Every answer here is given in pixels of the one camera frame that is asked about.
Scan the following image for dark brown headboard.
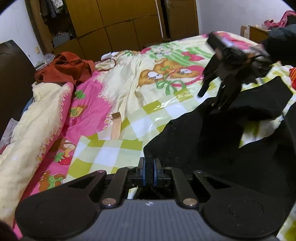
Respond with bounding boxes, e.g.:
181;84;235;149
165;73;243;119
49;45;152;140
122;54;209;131
0;40;35;135

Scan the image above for brown wooden door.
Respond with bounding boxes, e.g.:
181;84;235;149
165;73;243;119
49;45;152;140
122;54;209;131
166;0;199;40

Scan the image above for cream pink quilt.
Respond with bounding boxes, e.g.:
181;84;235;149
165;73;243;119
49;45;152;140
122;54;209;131
1;83;74;227

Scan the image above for dark hanging clothes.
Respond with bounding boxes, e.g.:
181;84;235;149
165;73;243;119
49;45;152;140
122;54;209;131
39;0;77;39

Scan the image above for colourful checkered bed sheet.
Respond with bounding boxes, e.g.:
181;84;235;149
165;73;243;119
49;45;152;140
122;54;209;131
15;36;295;240

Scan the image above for brown wooden wardrobe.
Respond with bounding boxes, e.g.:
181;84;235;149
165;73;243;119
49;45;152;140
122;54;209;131
25;0;163;61

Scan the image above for rust red cloth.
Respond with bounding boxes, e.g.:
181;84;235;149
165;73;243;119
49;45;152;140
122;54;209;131
35;52;95;86

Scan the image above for pink clothes pile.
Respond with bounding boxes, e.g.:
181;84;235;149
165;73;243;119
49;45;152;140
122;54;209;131
262;10;295;30

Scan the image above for wooden side table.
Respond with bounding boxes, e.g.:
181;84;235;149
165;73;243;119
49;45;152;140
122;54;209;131
240;26;269;43

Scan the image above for tan strap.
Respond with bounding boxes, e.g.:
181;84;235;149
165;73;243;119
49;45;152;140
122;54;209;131
110;111;122;141

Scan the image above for red gold bag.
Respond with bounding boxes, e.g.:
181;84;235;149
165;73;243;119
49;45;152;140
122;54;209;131
290;67;296;90

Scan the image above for black pants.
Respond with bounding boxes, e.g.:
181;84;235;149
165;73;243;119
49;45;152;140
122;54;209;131
144;77;295;197

